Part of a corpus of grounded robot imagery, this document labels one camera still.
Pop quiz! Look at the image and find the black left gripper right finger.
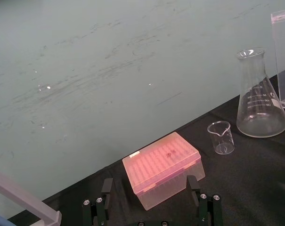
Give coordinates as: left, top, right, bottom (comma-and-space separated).
186, 175, 222, 226

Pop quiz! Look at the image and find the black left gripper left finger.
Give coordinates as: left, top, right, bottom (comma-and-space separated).
82, 178, 114, 226

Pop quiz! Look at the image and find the black table cloth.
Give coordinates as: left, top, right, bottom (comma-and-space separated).
7, 74, 285, 226

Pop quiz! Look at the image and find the pink pipette tip box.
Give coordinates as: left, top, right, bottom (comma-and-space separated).
122, 131, 206, 211

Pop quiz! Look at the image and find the small glass beaker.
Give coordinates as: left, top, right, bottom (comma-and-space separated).
207, 121, 235, 155

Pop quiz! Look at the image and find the frosted acrylic rack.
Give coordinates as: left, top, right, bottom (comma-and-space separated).
0, 167, 62, 226

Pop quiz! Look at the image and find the glass conical flask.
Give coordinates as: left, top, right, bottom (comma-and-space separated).
235, 48, 285, 138

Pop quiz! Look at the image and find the clear acrylic stand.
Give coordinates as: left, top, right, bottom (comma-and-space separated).
270, 8, 285, 109

